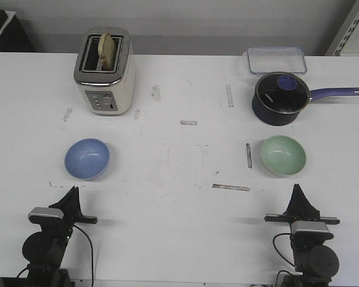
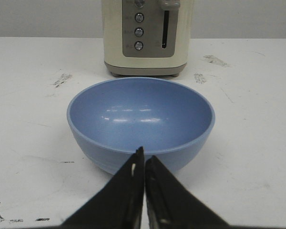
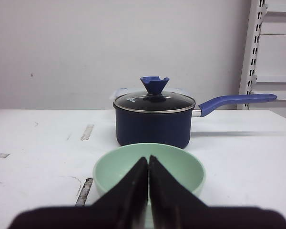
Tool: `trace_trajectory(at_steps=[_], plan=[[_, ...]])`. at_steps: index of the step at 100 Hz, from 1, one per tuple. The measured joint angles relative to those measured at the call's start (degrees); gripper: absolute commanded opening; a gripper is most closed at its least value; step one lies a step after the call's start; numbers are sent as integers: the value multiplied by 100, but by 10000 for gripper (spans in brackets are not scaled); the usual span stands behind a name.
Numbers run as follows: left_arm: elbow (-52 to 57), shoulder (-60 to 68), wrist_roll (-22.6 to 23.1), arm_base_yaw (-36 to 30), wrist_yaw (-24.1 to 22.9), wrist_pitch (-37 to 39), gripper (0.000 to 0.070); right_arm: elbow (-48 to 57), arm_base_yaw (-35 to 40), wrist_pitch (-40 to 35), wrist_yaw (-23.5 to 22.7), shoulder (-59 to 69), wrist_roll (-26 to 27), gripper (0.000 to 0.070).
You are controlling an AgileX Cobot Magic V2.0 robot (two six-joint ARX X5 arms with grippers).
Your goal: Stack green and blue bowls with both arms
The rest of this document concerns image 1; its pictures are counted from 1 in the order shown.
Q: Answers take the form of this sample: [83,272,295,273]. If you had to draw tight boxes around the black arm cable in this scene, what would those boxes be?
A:
[72,224,95,285]
[272,233,297,268]

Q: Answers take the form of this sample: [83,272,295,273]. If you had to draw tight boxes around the toast slice in toaster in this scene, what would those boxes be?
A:
[98,33,115,71]

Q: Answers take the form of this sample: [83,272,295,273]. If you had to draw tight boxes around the green bowl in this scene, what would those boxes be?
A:
[260,135,306,176]

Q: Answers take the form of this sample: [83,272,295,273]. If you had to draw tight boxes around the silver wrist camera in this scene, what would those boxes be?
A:
[290,221,334,240]
[28,207,64,225]

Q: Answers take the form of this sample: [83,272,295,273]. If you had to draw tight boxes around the cream and chrome toaster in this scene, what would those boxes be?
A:
[74,27,136,116]

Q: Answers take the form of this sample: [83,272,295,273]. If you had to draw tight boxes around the blue bowl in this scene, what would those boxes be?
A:
[64,138,110,181]

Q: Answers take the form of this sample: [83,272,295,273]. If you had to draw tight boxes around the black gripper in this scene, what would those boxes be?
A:
[264,184,340,225]
[49,186,98,236]

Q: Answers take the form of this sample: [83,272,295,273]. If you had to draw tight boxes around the dark blue saucepan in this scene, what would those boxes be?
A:
[252,72,359,126]

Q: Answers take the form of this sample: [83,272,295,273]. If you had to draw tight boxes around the white slotted metal rack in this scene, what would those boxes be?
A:
[325,1,359,57]

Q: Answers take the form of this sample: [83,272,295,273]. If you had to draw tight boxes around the black box in corner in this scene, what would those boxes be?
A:
[0,10,36,53]

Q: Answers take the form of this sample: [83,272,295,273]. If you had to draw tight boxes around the glass pot lid blue knob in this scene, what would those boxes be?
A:
[255,72,309,114]

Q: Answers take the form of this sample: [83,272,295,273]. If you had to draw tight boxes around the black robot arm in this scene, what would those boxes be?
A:
[264,184,340,286]
[22,186,98,286]

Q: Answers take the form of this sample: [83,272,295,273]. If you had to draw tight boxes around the clear plastic food container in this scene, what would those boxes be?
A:
[242,47,308,75]

